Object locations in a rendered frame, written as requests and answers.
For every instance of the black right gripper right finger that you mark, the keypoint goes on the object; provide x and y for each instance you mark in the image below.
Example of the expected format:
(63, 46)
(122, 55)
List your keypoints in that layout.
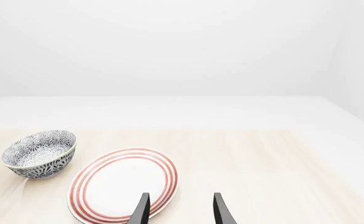
(221, 212)

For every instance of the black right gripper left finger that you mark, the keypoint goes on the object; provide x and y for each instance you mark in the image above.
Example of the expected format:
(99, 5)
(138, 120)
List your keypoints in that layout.
(142, 211)

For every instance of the white plate with red rings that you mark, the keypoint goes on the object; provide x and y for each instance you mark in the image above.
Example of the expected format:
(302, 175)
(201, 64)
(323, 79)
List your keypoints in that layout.
(122, 184)

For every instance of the black and white patterned bowl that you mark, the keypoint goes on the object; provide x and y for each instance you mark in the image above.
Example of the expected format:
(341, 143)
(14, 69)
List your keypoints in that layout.
(40, 155)

